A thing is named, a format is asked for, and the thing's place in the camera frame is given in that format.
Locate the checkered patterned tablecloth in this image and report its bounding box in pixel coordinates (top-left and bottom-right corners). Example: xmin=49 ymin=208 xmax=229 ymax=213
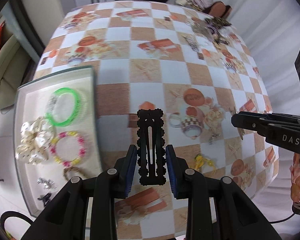
xmin=33 ymin=0 xmax=280 ymax=240

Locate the cream polka dot scrunchie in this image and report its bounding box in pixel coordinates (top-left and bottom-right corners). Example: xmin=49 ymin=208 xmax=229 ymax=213
xmin=15 ymin=116 xmax=56 ymax=165

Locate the braided tan rope bracelet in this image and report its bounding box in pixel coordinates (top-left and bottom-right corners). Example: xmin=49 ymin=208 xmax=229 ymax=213
xmin=63 ymin=166 xmax=87 ymax=181

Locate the small black claw clip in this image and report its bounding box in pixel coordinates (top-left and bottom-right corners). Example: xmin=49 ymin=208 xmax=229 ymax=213
xmin=37 ymin=192 xmax=52 ymax=207

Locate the black beaded hair clip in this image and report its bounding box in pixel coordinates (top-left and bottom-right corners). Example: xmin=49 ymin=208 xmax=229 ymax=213
xmin=137 ymin=108 xmax=166 ymax=186

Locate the pink yellow spiral hair tie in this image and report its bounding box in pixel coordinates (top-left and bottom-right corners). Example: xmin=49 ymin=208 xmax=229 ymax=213
xmin=49 ymin=130 xmax=87 ymax=168

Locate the silver charm brooch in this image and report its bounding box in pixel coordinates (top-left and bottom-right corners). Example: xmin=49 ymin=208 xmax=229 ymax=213
xmin=37 ymin=178 xmax=56 ymax=190

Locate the green tray with cream lining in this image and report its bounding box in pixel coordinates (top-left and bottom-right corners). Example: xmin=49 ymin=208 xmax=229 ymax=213
xmin=13 ymin=66 xmax=102 ymax=217

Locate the right hand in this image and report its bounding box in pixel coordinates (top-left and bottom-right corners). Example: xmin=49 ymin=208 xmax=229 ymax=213
xmin=289 ymin=153 xmax=300 ymax=204

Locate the green translucent bangle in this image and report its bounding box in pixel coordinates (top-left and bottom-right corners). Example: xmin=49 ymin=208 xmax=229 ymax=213
xmin=45 ymin=87 xmax=81 ymax=127

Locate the silver chain jewelry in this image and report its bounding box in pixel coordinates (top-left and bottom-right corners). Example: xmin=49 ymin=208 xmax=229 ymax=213
xmin=183 ymin=35 xmax=202 ymax=53

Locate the small silver charm on table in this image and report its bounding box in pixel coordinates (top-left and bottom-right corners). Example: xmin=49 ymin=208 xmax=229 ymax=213
xmin=209 ymin=133 xmax=220 ymax=145

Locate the pile of assorted jewelry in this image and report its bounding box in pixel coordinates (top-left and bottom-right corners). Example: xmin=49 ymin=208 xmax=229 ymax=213
xmin=189 ymin=17 xmax=232 ymax=45

